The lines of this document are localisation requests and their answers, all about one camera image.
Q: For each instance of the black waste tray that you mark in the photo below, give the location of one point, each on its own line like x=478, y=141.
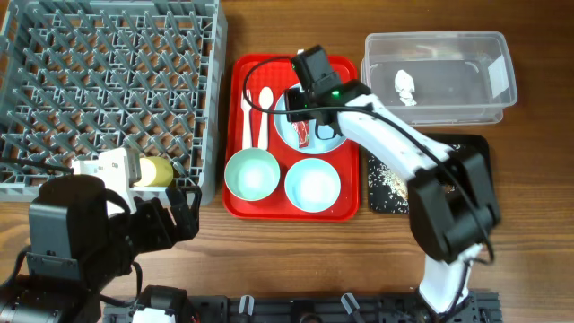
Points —
x=460, y=141

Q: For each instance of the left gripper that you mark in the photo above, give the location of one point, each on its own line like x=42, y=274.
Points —
x=163, y=235

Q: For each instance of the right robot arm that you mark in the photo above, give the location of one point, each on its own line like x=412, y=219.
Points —
x=451, y=198

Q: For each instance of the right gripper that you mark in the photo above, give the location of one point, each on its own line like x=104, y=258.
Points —
x=292, y=98

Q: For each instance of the red snack wrapper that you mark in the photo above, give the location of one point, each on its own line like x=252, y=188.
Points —
x=302, y=131

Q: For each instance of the grey dishwasher rack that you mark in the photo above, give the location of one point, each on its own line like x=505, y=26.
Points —
x=79, y=78

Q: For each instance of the food scraps and rice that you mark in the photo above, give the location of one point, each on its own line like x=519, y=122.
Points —
x=387, y=193

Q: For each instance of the clear plastic bin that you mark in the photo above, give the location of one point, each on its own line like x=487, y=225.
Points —
x=460, y=77

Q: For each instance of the yellow cup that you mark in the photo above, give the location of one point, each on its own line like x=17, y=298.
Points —
x=155, y=172

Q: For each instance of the white napkin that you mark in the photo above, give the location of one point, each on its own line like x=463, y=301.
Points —
x=404, y=87

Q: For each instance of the red plastic tray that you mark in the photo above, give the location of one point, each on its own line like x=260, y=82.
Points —
x=344, y=157

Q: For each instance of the light blue plate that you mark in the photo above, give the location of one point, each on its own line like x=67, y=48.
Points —
x=322, y=139

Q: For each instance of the cream plastic spoon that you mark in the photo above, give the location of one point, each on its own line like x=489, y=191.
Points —
x=266, y=101

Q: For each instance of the cream plastic fork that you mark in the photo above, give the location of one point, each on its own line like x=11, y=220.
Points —
x=246, y=130

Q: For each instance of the green bowl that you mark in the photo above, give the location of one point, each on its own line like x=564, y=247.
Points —
x=252, y=174

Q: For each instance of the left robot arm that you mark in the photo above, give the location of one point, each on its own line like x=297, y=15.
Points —
x=84, y=239

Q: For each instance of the light blue bowl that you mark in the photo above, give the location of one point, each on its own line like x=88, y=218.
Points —
x=312, y=185

